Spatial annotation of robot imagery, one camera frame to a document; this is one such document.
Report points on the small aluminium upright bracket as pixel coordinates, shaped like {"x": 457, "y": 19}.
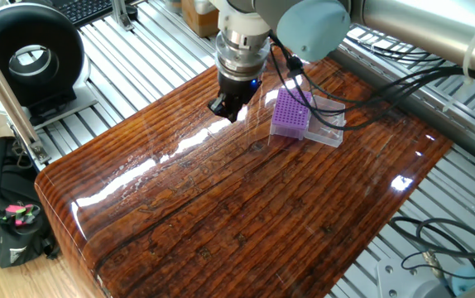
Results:
{"x": 121, "y": 14}

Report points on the white zip tie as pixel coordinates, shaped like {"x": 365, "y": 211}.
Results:
{"x": 469, "y": 58}

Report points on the brown cardboard box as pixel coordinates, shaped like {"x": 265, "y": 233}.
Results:
{"x": 198, "y": 20}

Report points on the small clear pipette tip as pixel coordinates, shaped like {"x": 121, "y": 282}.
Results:
{"x": 329, "y": 132}

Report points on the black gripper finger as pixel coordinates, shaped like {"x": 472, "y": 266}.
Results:
{"x": 217, "y": 107}
{"x": 234, "y": 111}

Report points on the black backpack with pink accents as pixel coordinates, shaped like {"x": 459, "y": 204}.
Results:
{"x": 10, "y": 232}

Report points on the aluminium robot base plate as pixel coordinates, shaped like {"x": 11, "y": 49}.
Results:
{"x": 399, "y": 279}

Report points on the black computer keyboard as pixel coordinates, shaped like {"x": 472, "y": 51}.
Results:
{"x": 84, "y": 10}

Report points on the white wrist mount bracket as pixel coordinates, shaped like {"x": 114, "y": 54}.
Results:
{"x": 241, "y": 20}

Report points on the purple pipette tip box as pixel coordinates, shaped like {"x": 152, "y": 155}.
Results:
{"x": 289, "y": 113}

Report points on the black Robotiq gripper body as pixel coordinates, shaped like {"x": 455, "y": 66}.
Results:
{"x": 237, "y": 89}

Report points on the black round knob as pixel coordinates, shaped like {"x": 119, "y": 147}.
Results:
{"x": 132, "y": 11}

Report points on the silver wrist flange coupling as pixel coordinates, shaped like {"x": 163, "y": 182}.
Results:
{"x": 241, "y": 58}

